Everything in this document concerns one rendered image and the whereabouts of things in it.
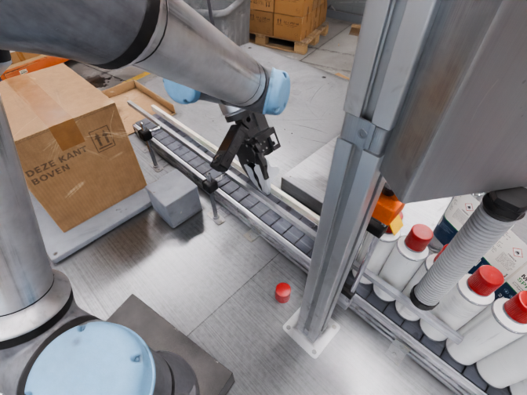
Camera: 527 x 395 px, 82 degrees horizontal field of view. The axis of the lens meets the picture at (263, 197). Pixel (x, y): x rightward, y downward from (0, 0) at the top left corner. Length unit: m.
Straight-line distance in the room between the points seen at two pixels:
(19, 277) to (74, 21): 0.28
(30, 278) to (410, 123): 0.41
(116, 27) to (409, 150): 0.23
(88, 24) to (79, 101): 0.59
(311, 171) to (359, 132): 0.63
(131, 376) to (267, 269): 0.43
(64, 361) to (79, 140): 0.50
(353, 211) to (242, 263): 0.46
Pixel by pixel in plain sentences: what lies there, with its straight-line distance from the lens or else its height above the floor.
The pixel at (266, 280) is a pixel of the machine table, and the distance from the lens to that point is 0.73.
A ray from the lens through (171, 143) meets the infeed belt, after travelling 1.03.
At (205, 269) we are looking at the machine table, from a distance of 0.75.
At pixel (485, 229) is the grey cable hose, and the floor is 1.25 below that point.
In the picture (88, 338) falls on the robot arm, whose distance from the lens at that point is 0.43.
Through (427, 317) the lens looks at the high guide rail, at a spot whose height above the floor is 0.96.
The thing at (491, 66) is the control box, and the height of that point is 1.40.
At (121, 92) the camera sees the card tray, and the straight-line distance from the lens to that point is 1.50.
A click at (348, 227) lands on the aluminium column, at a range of 0.35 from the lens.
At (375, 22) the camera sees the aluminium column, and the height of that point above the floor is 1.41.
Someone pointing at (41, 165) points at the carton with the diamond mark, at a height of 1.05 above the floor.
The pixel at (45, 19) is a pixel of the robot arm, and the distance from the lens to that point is 0.25.
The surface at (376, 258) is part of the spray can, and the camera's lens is 0.61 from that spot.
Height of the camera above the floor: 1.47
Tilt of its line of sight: 47 degrees down
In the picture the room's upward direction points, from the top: straight up
